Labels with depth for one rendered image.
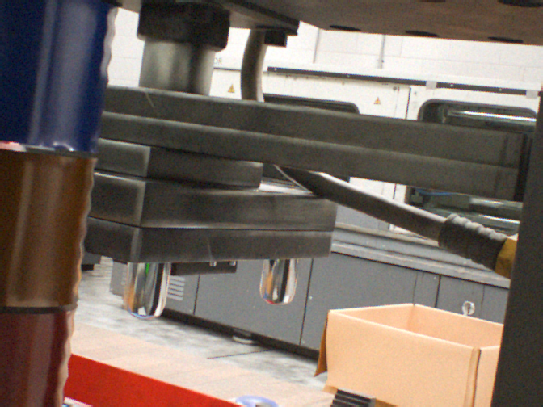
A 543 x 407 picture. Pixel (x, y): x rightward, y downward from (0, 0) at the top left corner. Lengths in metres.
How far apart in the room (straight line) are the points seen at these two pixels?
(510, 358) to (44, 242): 0.20
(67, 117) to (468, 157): 0.21
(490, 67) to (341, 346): 4.78
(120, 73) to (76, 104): 9.30
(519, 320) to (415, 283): 5.06
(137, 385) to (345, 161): 0.48
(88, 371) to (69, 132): 0.69
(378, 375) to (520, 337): 2.52
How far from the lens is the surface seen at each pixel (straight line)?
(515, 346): 0.37
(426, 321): 3.42
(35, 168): 0.22
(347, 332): 2.94
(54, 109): 0.22
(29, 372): 0.23
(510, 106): 5.23
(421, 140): 0.41
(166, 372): 1.15
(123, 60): 9.53
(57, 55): 0.22
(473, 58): 7.57
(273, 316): 5.90
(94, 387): 0.90
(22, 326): 0.23
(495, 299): 5.24
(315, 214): 0.57
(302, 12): 0.50
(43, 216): 0.23
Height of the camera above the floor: 1.16
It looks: 3 degrees down
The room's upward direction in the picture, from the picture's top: 8 degrees clockwise
